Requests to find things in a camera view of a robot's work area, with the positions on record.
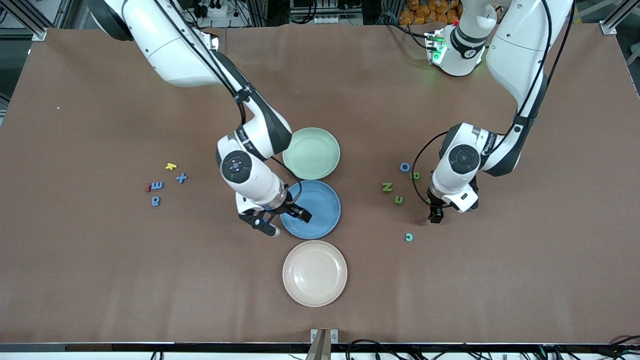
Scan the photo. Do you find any blue plate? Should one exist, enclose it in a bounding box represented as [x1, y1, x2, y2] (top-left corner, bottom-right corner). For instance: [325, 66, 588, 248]
[279, 180, 342, 241]

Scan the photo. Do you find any beige plate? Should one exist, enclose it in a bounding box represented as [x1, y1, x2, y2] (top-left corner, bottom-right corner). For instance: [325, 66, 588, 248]
[282, 240, 349, 308]

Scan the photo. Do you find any green plate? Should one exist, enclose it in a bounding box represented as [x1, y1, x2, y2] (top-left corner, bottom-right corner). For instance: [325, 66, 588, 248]
[282, 127, 342, 181]

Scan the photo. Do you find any orange snack bags pile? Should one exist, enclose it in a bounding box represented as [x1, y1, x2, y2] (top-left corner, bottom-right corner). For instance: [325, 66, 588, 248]
[399, 0, 464, 26]

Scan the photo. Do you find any white equipment rack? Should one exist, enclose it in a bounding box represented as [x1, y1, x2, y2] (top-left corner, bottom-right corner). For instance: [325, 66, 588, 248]
[289, 0, 364, 26]

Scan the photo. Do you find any white power strip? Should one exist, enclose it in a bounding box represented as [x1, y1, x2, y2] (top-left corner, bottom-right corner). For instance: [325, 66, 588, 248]
[192, 0, 231, 19]

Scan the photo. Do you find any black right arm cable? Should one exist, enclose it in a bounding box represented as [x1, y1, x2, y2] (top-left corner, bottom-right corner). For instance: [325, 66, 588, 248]
[150, 0, 304, 207]

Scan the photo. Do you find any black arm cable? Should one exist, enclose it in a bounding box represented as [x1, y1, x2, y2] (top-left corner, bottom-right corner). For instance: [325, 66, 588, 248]
[411, 0, 576, 208]
[150, 0, 304, 207]

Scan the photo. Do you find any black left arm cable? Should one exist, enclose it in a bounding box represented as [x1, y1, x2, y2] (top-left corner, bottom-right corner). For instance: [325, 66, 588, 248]
[411, 0, 576, 208]

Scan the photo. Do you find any metal table edge bracket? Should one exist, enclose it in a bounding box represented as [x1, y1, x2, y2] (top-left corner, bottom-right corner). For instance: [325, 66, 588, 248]
[310, 328, 340, 360]

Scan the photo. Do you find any black floor cable loop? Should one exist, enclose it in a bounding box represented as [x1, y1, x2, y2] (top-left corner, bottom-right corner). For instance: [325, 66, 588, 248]
[345, 338, 401, 360]

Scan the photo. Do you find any aluminium table edge rail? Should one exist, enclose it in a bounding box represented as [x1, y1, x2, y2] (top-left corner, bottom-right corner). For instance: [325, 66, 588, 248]
[0, 342, 640, 354]

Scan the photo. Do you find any black base supply cable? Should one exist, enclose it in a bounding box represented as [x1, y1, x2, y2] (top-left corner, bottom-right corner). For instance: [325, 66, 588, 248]
[386, 22, 432, 51]

